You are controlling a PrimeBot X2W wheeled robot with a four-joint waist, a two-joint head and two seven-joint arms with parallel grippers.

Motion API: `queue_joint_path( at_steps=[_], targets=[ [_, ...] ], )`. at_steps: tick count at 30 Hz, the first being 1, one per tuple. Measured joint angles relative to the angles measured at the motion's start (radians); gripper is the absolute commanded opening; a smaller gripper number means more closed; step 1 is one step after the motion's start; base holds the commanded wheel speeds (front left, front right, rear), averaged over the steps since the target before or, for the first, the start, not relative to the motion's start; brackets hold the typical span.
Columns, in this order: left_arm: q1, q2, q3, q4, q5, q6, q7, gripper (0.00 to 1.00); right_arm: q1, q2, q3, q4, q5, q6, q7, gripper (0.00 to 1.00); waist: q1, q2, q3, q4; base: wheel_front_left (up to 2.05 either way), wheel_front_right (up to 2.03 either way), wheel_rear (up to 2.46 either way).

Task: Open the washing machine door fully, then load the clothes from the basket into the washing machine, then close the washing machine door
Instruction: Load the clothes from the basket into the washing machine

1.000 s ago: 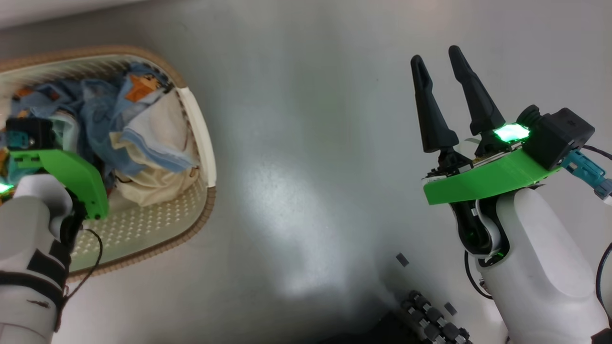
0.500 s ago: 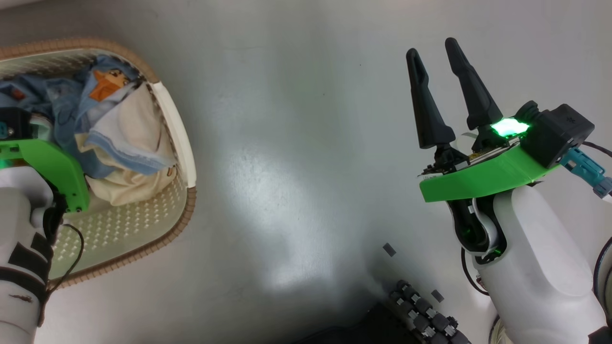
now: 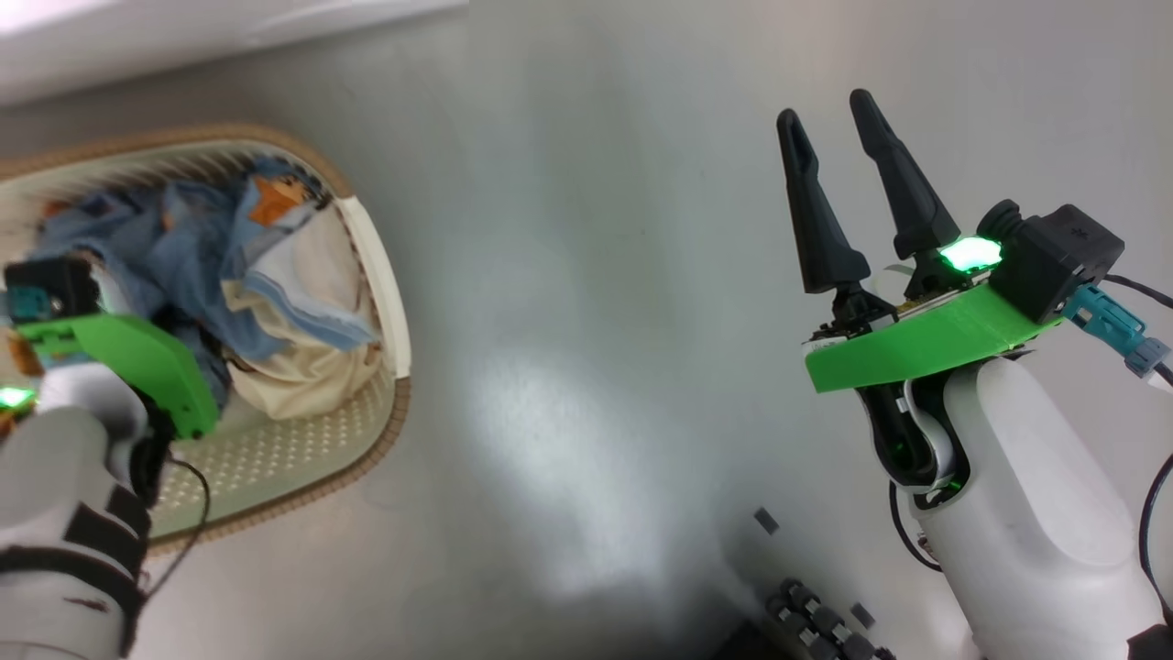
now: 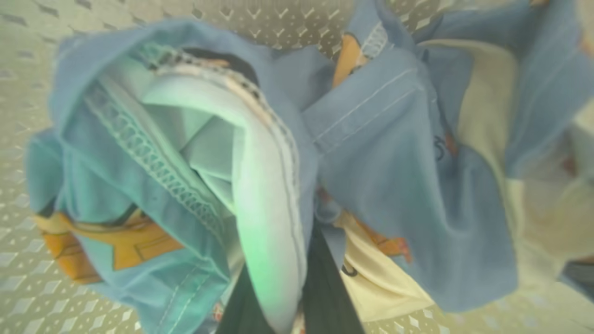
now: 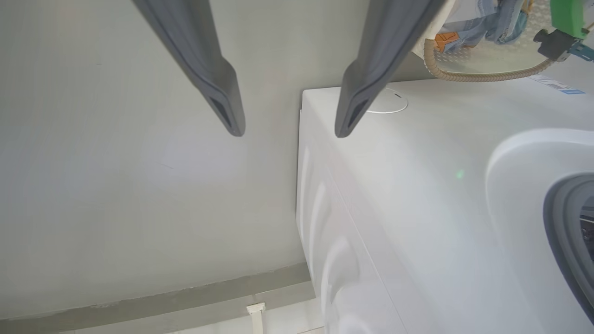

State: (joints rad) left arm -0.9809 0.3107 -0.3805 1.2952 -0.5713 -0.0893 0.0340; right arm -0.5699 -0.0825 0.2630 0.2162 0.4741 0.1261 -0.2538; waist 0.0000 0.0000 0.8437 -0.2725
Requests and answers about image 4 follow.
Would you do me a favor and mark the blue garment with orange print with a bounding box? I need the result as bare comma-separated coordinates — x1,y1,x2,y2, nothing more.
26,0,594,334

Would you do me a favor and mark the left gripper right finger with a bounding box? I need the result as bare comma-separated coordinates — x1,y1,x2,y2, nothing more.
292,223,365,334

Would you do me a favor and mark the white garment with lace trim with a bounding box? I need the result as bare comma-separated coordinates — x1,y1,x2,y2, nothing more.
84,60,308,333

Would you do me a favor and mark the cream perforated laundry basket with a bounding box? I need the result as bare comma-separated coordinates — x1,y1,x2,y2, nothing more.
0,0,594,334

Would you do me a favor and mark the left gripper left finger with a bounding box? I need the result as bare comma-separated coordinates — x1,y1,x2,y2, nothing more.
216,264,274,334

